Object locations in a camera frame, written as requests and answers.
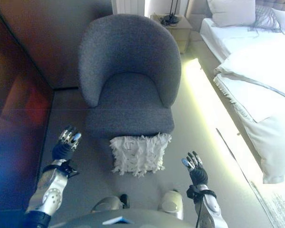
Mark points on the right robot hand dark palm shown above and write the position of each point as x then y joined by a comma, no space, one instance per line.
198,174

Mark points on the white fringed cushion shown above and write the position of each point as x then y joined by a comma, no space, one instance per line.
137,154

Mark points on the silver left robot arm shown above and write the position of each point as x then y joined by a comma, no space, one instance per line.
50,192

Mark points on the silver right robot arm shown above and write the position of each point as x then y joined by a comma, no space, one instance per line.
212,209

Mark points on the grey tasselled cushion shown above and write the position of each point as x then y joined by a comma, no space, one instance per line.
263,20

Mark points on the silver right robot leg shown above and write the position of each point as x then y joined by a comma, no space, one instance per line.
171,203

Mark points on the silver robot leg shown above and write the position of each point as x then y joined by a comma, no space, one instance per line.
107,203
171,203

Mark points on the pale patterned rug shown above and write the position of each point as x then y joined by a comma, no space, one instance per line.
275,209

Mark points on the silver left robot leg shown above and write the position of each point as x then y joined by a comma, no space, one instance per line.
107,203

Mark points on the grey robot torso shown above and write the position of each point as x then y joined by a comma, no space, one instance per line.
90,219

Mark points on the white duvet grey trim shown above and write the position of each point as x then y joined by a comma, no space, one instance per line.
259,64

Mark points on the grey fabric armchair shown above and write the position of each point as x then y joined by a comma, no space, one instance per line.
128,61

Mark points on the bed with white sheet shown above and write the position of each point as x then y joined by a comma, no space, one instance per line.
218,38

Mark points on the beige wooden nightstand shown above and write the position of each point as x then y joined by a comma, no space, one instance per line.
178,32

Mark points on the black table lamp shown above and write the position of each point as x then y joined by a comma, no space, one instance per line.
171,17

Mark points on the large white pillow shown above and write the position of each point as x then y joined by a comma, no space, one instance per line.
230,12

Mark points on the beige tufted headboard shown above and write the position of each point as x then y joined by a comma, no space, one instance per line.
275,3

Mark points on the dark brown wooden cabinet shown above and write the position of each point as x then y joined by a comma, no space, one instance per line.
12,107

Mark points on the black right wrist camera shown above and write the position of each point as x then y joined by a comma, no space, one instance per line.
193,191

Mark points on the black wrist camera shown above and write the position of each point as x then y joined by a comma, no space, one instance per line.
193,191
70,169

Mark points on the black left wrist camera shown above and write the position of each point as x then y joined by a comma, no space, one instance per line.
70,169

